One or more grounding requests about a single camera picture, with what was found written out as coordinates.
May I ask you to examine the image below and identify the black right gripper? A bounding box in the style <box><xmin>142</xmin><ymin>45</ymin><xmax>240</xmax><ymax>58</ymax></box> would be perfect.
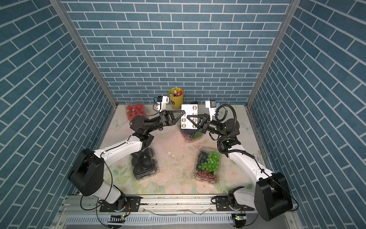
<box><xmin>189</xmin><ymin>116</ymin><xmax>227</xmax><ymax>140</ymax></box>

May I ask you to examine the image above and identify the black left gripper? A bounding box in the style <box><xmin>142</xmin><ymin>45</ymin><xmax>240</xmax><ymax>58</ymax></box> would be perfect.
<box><xmin>144</xmin><ymin>113</ymin><xmax>183</xmax><ymax>135</ymax></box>

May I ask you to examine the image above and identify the white fruit sticker sheet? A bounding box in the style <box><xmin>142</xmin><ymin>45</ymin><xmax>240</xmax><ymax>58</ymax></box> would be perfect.
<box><xmin>180</xmin><ymin>104</ymin><xmax>198</xmax><ymax>130</ymax></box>

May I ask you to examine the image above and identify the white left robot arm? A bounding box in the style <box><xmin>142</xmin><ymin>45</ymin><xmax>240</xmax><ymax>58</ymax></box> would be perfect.
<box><xmin>68</xmin><ymin>110</ymin><xmax>185</xmax><ymax>211</ymax></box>

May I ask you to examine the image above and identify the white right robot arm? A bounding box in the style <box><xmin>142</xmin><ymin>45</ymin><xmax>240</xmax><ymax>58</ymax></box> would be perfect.
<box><xmin>181</xmin><ymin>104</ymin><xmax>299</xmax><ymax>221</ymax></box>

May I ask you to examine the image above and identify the white label strip on table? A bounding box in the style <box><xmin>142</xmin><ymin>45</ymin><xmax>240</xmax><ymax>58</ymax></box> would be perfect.
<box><xmin>254</xmin><ymin>154</ymin><xmax>262</xmax><ymax>164</ymax></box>

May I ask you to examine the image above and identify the clear box of blueberries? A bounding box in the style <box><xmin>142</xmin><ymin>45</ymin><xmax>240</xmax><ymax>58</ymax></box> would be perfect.
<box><xmin>179</xmin><ymin>128</ymin><xmax>204</xmax><ymax>143</ymax></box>

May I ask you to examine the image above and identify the yellow pen cup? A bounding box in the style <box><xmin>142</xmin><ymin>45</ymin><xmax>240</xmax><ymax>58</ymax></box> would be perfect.
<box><xmin>169</xmin><ymin>87</ymin><xmax>184</xmax><ymax>109</ymax></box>

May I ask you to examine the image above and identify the clear box of strawberries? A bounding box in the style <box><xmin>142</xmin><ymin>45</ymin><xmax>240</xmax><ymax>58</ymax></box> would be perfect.
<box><xmin>125</xmin><ymin>100</ymin><xmax>146</xmax><ymax>121</ymax></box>

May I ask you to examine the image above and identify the clear box of mixed grapes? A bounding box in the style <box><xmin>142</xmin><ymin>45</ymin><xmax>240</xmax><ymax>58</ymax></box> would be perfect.
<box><xmin>193</xmin><ymin>148</ymin><xmax>221</xmax><ymax>184</ymax></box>

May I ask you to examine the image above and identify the clear box of avocados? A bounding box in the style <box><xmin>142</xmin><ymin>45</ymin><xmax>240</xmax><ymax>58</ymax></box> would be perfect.
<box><xmin>131</xmin><ymin>147</ymin><xmax>158</xmax><ymax>180</ymax></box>

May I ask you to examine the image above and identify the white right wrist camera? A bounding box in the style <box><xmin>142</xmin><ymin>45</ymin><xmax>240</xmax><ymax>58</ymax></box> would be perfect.
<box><xmin>205</xmin><ymin>100</ymin><xmax>220</xmax><ymax>121</ymax></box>

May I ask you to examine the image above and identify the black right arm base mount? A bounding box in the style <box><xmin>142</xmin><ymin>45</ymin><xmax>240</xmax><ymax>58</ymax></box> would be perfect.
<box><xmin>210</xmin><ymin>186</ymin><xmax>255</xmax><ymax>211</ymax></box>

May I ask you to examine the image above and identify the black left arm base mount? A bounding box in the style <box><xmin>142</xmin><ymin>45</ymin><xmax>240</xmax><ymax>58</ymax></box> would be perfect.
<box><xmin>100</xmin><ymin>195</ymin><xmax>142</xmax><ymax>213</ymax></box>

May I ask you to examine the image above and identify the aluminium front rail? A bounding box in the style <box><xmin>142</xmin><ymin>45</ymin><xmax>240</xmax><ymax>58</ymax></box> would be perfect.
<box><xmin>60</xmin><ymin>192</ymin><xmax>258</xmax><ymax>215</ymax></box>

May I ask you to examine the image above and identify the aluminium corner post right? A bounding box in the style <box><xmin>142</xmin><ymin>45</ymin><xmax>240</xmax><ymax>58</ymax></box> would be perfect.
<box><xmin>246</xmin><ymin>0</ymin><xmax>301</xmax><ymax>107</ymax></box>

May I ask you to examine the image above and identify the aluminium corner post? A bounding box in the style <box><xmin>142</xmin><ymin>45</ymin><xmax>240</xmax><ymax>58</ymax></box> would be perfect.
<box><xmin>50</xmin><ymin>0</ymin><xmax>118</xmax><ymax>109</ymax></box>
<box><xmin>246</xmin><ymin>0</ymin><xmax>301</xmax><ymax>107</ymax></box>

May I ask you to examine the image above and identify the aluminium corner post left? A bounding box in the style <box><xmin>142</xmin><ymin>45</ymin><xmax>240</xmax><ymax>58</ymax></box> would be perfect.
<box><xmin>50</xmin><ymin>0</ymin><xmax>118</xmax><ymax>109</ymax></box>

